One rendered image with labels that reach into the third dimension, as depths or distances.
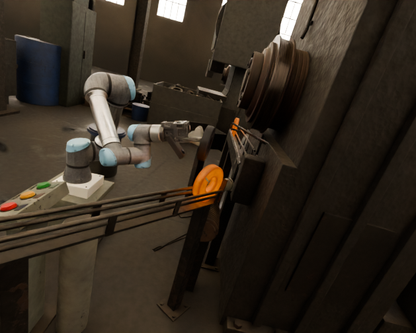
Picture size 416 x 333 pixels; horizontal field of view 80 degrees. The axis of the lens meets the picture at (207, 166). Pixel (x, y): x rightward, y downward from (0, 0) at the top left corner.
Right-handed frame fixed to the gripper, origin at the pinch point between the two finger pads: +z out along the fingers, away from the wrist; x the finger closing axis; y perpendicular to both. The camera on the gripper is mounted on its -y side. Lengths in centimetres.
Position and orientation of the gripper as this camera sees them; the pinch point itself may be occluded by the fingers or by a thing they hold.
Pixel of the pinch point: (207, 139)
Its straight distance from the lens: 107.5
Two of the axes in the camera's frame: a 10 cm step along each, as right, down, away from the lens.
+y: -0.2, -9.4, -3.3
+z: 9.8, 0.5, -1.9
